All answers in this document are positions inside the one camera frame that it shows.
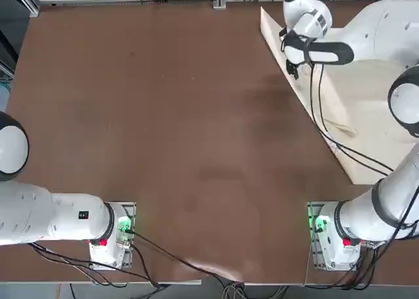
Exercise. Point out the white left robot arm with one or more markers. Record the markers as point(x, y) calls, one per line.
point(32, 214)

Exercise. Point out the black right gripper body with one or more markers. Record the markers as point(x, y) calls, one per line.
point(292, 66)

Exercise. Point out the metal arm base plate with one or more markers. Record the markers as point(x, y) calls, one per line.
point(316, 258)
point(132, 209)

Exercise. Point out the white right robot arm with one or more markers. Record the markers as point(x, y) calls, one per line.
point(370, 220)

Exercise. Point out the cream tablecloth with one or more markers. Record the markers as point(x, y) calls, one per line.
point(360, 83)

